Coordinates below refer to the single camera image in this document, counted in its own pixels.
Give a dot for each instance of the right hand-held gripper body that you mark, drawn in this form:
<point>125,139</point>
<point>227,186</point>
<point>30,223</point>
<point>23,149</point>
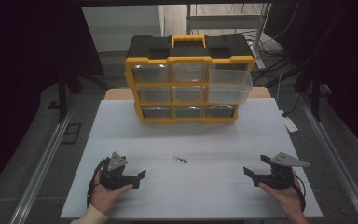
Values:
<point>279,179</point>

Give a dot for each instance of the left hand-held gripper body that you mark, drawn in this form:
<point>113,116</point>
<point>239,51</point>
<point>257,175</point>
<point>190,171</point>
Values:
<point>113,174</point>

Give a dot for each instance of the small metal screw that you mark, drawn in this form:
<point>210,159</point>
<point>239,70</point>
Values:
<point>180,159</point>

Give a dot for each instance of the clear plastic drawer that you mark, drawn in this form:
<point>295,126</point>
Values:
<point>230,90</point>

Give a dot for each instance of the person's right hand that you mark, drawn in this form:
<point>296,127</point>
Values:
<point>287,197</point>

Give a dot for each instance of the person's left hand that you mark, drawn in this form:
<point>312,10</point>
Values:
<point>102,196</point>

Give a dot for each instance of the white power strip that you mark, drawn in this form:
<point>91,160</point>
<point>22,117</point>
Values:
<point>289,123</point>

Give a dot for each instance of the black stand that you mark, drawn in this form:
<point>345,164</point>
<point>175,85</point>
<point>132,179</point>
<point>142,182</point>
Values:
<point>316,90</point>
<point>62,93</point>

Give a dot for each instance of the group of closed clear drawers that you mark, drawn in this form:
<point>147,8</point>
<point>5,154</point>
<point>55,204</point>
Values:
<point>152,74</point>

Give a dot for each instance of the dark curtain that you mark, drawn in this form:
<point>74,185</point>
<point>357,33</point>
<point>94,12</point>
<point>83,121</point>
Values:
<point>348,62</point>
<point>21,77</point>

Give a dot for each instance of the yellow black drawer organizer cabinet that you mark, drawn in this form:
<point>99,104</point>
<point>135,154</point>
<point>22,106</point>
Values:
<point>155,46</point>

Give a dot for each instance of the grey metal stand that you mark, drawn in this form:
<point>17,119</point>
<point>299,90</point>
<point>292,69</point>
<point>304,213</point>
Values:
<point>223,21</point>

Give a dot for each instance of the aluminium frame rail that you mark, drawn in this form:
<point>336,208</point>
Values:
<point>335,161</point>
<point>43,168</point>

